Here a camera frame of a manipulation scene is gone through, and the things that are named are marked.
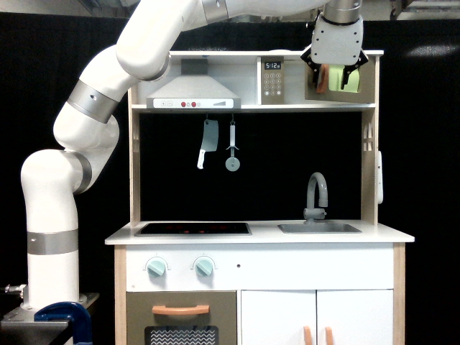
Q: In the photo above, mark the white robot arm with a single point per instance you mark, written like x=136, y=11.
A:
x=87, y=131

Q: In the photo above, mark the brown microwave door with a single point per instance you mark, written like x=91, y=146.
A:
x=360, y=88

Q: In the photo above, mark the microwave keypad panel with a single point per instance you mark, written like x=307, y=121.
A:
x=272, y=80

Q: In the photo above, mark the white cabinet door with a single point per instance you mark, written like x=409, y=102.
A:
x=278, y=317
x=354, y=316

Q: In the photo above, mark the toy kitchen wooden frame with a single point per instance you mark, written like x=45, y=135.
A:
x=279, y=147

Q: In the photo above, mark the right white cabinet door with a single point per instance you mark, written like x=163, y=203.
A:
x=354, y=316

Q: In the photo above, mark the brown lower oven door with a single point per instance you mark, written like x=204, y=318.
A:
x=197, y=317

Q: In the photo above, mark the left mint knob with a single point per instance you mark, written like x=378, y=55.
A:
x=156, y=267

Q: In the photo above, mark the grey range hood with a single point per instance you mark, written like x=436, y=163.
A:
x=193, y=89

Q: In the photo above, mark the left white cabinet door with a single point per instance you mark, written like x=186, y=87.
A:
x=278, y=317

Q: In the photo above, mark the right mint knob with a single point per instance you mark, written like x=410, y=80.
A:
x=204, y=266

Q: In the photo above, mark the grey toy faucet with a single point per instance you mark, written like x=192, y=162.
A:
x=317, y=198

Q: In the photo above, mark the grey toy sink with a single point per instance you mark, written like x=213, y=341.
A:
x=318, y=228

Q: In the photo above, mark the mint knob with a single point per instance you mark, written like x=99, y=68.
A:
x=204, y=266
x=156, y=267

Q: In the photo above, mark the toy cleaver knife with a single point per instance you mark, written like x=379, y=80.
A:
x=209, y=141

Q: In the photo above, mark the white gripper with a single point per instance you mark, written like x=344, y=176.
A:
x=335, y=45

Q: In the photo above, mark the toy pizza cutter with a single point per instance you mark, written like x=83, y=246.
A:
x=232, y=163

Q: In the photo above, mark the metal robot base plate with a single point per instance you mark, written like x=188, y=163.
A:
x=18, y=326

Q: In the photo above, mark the blue clamp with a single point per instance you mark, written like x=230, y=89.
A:
x=75, y=314

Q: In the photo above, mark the black stovetop with red burners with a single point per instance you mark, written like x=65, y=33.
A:
x=192, y=229

